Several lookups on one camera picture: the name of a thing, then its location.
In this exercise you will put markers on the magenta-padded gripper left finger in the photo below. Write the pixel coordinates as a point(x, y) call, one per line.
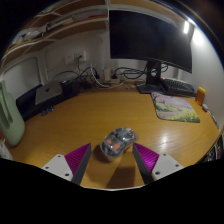
point(77, 159)

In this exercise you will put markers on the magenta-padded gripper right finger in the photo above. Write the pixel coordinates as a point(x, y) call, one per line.
point(147, 159)

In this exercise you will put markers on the transparent computer mouse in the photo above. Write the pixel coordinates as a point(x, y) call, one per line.
point(118, 141)

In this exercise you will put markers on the landscape print mouse pad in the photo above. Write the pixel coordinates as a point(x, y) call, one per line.
point(174, 107)

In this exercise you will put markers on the silver mini computer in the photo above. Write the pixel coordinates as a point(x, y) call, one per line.
point(48, 92)

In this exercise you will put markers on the sage green plastic container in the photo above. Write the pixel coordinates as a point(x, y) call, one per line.
point(11, 126)

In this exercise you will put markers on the black box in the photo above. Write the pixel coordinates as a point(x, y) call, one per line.
point(25, 106)

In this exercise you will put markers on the small grey object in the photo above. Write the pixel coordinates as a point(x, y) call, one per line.
point(205, 107)

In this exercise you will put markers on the black keyboard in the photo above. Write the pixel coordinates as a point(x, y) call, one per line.
point(179, 87)

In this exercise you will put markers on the orange container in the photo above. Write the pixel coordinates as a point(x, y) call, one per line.
point(200, 96)

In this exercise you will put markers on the white charger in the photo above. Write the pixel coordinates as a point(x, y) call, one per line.
point(107, 74)

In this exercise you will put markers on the black computer monitor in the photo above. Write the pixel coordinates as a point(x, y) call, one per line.
point(146, 36)

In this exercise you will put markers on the white light bar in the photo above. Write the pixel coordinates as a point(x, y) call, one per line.
point(186, 27)

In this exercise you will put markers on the white wall socket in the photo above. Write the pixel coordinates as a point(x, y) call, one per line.
point(75, 57)

